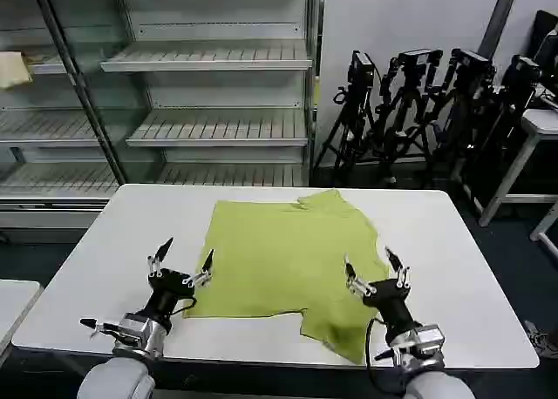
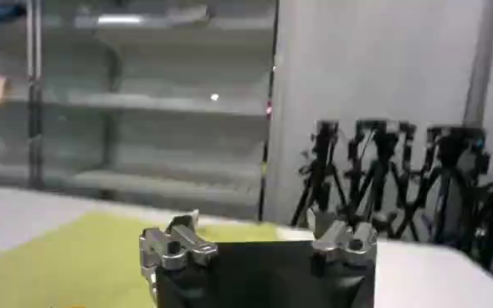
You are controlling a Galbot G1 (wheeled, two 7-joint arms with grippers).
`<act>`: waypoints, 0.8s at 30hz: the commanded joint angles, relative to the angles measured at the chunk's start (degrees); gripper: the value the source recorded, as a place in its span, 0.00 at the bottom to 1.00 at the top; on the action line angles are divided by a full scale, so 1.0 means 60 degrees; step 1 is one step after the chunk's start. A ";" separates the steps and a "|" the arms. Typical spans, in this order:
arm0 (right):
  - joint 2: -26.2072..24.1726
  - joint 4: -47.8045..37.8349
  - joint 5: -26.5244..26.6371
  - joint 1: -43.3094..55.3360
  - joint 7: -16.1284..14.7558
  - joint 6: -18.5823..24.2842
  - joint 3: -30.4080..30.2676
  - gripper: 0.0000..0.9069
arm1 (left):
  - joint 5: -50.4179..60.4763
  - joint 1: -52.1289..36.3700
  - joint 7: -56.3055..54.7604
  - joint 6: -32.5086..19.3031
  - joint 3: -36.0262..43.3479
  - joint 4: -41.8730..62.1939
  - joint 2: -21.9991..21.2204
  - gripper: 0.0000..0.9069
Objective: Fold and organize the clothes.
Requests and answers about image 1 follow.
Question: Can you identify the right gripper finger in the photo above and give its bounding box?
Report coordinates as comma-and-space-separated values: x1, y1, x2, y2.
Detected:
344, 254, 378, 297
383, 245, 412, 289

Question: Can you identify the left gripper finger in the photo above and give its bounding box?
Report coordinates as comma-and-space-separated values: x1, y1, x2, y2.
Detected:
182, 248, 216, 287
146, 237, 174, 279

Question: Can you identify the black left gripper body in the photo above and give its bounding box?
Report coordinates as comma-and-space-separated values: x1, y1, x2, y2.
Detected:
141, 267, 197, 328

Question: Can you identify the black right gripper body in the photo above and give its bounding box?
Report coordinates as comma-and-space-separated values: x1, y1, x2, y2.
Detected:
361, 278, 416, 333

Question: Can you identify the green shirt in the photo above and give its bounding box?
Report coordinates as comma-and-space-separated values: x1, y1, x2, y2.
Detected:
182, 188, 392, 367

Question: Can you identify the small white side table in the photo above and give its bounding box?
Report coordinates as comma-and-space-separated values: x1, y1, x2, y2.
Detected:
0, 279, 45, 353

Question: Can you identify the person's shoe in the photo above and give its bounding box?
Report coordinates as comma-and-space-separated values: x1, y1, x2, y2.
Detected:
524, 319, 558, 359

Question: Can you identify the glass-front shelf cabinet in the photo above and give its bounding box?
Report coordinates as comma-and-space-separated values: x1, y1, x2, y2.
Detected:
0, 0, 128, 244

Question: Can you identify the dark slanted metal pole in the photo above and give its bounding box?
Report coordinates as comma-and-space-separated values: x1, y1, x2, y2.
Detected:
29, 0, 128, 186

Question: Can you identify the grey metal shelf unit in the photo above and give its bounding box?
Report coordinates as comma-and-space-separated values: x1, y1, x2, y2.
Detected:
99, 0, 326, 187

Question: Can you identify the white metal-legged desk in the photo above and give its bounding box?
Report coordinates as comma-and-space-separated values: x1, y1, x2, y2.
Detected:
478, 106, 558, 243

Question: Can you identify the pale yellow folded cloth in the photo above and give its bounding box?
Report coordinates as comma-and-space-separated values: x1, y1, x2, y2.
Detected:
0, 51, 34, 90

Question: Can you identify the black monitor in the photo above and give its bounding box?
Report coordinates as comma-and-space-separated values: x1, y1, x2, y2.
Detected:
532, 9, 558, 109

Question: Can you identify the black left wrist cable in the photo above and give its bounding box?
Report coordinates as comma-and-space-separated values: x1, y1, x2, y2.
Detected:
170, 297, 198, 320

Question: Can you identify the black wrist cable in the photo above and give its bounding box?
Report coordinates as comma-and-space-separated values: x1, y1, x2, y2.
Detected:
364, 314, 381, 374
170, 297, 198, 320

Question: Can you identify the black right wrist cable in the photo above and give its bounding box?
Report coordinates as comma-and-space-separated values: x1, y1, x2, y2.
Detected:
364, 314, 381, 374

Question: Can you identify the black camera on tripod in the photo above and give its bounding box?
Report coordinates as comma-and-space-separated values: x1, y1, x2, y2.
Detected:
461, 53, 544, 209
373, 48, 445, 187
311, 49, 387, 174
429, 47, 498, 192

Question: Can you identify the grey slanted wall pole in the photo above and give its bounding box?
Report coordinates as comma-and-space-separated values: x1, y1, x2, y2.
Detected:
478, 0, 522, 57

